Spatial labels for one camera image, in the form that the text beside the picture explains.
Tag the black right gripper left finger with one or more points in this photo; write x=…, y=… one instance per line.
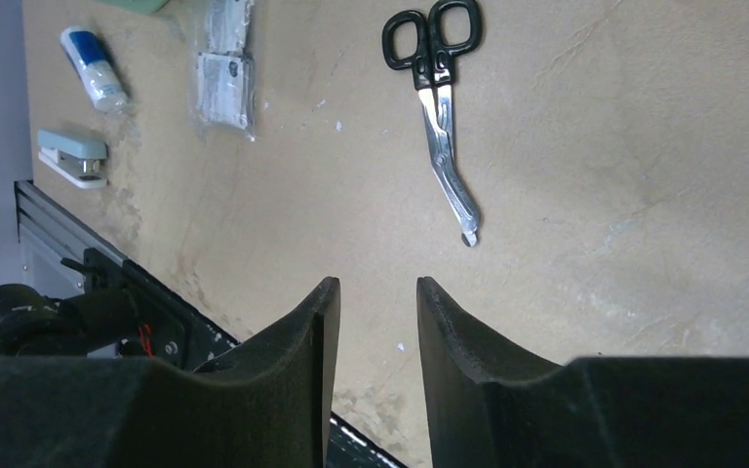
x=264, y=403

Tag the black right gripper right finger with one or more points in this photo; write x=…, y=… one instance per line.
x=493, y=403

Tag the clear bag alcohol pads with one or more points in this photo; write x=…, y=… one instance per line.
x=223, y=66

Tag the black handled scissors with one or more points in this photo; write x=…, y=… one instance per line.
x=433, y=66

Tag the green medicine case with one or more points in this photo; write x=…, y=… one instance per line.
x=142, y=7

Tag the blue white stapler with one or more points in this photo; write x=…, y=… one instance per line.
x=78, y=159

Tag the small white blue tube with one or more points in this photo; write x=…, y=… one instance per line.
x=90, y=61

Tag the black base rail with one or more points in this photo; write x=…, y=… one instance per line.
x=62, y=257

